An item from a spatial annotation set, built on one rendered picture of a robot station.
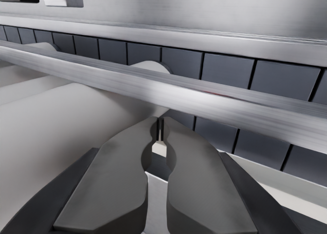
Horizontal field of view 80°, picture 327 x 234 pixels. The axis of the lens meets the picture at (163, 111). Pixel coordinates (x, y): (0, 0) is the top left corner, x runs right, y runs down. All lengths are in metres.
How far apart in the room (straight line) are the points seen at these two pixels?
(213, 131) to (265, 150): 0.04
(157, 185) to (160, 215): 0.05
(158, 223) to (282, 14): 0.28
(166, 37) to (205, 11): 0.05
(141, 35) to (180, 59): 0.04
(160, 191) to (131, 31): 0.19
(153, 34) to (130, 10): 0.08
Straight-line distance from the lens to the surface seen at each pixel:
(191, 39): 0.17
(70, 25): 0.26
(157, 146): 0.17
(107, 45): 0.22
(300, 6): 0.20
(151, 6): 0.24
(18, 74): 0.21
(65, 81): 0.17
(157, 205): 0.29
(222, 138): 0.18
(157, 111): 0.15
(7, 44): 0.20
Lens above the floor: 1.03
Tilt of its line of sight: 51 degrees down
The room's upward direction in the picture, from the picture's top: 127 degrees counter-clockwise
